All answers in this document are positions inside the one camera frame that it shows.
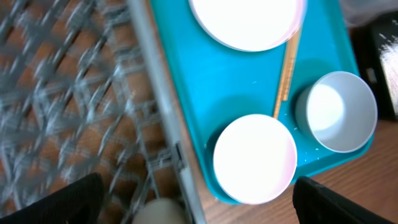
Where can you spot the clear plastic bin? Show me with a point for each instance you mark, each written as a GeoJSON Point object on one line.
{"type": "Point", "coordinates": [358, 12]}

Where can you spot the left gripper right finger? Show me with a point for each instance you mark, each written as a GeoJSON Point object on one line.
{"type": "Point", "coordinates": [316, 204]}

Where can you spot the small white plate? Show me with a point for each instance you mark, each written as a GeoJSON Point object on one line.
{"type": "Point", "coordinates": [255, 159]}

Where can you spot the black waste tray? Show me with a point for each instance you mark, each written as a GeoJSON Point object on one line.
{"type": "Point", "coordinates": [375, 49]}

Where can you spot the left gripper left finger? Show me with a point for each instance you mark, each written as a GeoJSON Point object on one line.
{"type": "Point", "coordinates": [79, 202]}

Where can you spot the wooden chopstick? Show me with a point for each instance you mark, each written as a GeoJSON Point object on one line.
{"type": "Point", "coordinates": [287, 71]}

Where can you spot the large white plate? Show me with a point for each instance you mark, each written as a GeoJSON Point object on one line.
{"type": "Point", "coordinates": [250, 25]}

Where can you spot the teal serving tray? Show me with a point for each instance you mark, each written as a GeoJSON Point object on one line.
{"type": "Point", "coordinates": [216, 84]}

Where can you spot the grey bowl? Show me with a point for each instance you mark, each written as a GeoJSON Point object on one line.
{"type": "Point", "coordinates": [339, 111]}

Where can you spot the grey plastic dish rack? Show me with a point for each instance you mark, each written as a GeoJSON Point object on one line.
{"type": "Point", "coordinates": [83, 91]}

